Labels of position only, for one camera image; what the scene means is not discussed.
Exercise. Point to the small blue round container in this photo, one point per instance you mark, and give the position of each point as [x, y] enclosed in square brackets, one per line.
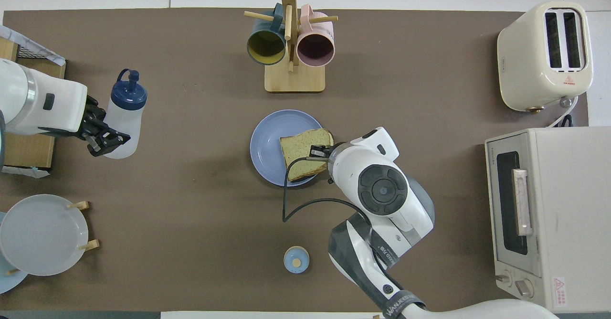
[296, 260]

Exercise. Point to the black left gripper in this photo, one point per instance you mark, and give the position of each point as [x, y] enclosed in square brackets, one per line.
[94, 116]

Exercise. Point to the wooden plate rack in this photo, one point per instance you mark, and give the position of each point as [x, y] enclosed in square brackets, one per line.
[79, 205]

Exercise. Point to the blue round plate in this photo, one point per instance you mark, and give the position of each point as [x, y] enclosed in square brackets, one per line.
[267, 147]

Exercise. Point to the clear bottle with blue cap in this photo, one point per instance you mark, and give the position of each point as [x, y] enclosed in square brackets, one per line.
[124, 123]

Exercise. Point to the grey plate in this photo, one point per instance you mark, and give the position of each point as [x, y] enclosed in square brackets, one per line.
[43, 235]

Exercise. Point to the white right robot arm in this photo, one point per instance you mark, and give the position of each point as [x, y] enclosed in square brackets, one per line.
[382, 190]

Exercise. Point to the pink mug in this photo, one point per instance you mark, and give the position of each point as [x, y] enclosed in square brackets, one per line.
[315, 47]

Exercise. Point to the cream two-slot toaster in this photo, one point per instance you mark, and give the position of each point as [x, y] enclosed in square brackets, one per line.
[525, 56]

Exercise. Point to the dark teal mug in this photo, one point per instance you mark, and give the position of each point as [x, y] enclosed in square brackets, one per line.
[266, 47]

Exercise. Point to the brown table mat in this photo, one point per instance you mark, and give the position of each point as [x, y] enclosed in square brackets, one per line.
[405, 47]

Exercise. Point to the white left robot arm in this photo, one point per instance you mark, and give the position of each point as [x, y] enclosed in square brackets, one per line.
[43, 99]

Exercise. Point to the white toaster oven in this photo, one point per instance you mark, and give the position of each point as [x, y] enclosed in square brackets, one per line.
[573, 204]

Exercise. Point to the wooden mug rack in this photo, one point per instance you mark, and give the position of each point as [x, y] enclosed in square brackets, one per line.
[295, 78]

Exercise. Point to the bread slice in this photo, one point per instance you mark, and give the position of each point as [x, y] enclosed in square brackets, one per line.
[305, 154]

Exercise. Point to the light blue plate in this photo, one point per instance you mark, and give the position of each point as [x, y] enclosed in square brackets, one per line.
[7, 283]

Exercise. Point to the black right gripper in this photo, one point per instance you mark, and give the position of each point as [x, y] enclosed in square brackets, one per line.
[321, 151]

